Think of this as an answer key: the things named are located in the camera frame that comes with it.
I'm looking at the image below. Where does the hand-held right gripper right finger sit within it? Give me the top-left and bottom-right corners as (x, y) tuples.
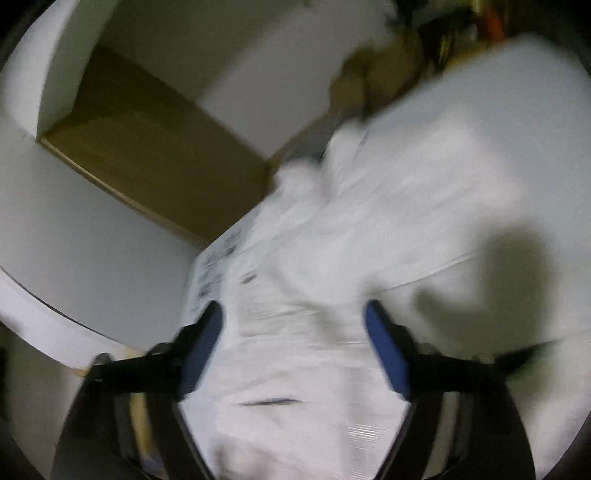
(365, 300), (537, 480)

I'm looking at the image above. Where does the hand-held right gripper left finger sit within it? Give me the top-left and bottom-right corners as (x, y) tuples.
(51, 300), (225, 480)

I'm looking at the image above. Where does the white printed garment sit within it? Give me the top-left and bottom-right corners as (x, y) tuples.
(178, 126), (571, 480)

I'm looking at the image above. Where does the wooden door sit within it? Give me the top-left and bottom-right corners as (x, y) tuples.
(37, 46), (278, 247)

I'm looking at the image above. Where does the cardboard box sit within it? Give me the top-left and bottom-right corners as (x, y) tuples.
(329, 37), (428, 121)

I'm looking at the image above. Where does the orange thing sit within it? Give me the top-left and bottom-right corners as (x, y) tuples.
(478, 2), (506, 40)

